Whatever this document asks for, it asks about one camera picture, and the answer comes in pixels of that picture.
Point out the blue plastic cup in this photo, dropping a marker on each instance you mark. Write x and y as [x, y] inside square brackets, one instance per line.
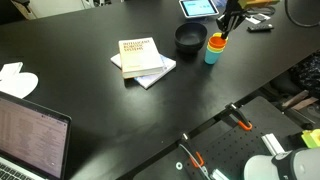
[211, 57]

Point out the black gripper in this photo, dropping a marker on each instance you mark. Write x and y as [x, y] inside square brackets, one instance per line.
[232, 17]

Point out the open laptop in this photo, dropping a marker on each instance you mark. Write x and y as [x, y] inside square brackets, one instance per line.
[33, 140]

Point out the black remote control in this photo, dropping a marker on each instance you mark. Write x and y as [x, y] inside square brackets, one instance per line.
[260, 28]

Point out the yellow plastic cup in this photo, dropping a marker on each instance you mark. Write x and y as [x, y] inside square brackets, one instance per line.
[211, 49]
[219, 34]

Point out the orange plastic cup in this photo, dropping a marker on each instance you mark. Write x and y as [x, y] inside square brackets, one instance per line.
[217, 42]

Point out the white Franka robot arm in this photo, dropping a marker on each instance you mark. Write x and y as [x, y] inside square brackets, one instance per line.
[281, 166]

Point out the orange black clamp far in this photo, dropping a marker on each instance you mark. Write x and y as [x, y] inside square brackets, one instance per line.
[238, 117]

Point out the orange black clamp near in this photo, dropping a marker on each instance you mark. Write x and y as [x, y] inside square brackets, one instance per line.
[194, 155]

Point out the white tablet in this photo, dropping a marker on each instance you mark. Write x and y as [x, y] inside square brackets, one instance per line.
[198, 8]

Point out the yellow green block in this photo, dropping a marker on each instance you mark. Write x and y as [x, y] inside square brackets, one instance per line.
[311, 138]

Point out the white lavender book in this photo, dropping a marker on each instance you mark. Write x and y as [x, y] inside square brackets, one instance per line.
[148, 80]

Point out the orange black clamp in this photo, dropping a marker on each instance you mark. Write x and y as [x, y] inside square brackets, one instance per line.
[194, 155]
[238, 117]

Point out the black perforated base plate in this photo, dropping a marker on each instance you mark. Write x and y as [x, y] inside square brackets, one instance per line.
[226, 147]

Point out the black bowl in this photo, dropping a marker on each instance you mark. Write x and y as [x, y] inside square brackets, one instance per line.
[190, 37]

